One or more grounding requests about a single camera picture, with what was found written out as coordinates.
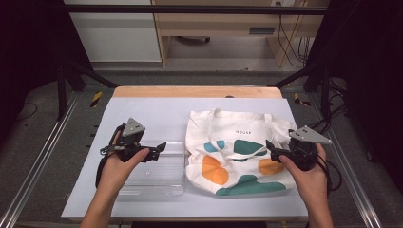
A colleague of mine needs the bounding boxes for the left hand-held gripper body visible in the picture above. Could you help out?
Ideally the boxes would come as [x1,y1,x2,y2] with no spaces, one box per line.
[108,117,160,163]

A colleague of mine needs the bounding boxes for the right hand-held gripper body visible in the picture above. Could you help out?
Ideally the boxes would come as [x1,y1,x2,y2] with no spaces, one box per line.
[285,125,334,172]

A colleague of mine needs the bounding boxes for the white patterned tote bag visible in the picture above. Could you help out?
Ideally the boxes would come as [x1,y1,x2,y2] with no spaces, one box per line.
[184,107,297,197]

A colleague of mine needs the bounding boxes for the person's right hand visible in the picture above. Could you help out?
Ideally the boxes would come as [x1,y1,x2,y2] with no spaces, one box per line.
[278,142,330,207]

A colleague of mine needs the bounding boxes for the person's left hand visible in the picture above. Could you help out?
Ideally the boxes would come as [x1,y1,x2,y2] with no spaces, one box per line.
[98,130,151,198]

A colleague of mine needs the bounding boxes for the clear plastic tray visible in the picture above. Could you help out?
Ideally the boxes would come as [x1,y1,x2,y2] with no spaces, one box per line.
[116,140,186,196]

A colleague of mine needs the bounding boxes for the white table mat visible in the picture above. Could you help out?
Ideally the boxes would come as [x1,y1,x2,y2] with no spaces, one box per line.
[61,96,310,220]

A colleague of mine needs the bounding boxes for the yellow black tape strip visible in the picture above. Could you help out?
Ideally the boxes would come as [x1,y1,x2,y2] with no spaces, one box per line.
[293,92,312,107]
[89,90,105,109]

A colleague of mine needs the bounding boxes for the black metal stand leg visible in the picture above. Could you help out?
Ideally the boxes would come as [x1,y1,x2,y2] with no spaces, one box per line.
[56,60,120,122]
[269,62,333,121]

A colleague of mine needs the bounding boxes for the black curtain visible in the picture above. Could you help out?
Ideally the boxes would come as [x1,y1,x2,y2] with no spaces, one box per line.
[0,0,93,143]
[303,0,403,186]

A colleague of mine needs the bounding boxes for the white cabinet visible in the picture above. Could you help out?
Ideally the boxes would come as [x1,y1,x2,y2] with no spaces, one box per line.
[63,0,163,64]

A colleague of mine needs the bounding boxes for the light wooden desk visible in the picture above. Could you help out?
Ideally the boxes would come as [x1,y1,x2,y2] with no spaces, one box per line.
[150,0,331,68]

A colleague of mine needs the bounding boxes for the black metal crossbar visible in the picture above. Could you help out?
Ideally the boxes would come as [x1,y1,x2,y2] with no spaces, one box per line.
[65,4,329,15]

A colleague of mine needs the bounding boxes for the right hand-held gripper black cable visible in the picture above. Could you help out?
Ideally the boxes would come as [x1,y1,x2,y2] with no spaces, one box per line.
[317,154,333,198]

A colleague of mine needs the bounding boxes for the looped black floor cable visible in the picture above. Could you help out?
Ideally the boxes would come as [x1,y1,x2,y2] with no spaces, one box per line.
[326,159,344,193]

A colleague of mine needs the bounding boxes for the aluminium floor rail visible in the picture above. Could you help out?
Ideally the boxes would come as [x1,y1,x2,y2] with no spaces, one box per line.
[308,91,383,228]
[0,90,81,228]

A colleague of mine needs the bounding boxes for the black floor cables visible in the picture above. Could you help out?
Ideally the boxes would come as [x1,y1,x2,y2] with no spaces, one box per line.
[305,77,350,136]

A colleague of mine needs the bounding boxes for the thin black floor cable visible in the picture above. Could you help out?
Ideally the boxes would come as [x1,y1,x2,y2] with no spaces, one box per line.
[16,102,39,122]

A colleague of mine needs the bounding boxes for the black hanging desk cables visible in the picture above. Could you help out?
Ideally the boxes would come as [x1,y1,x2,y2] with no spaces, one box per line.
[277,13,314,68]

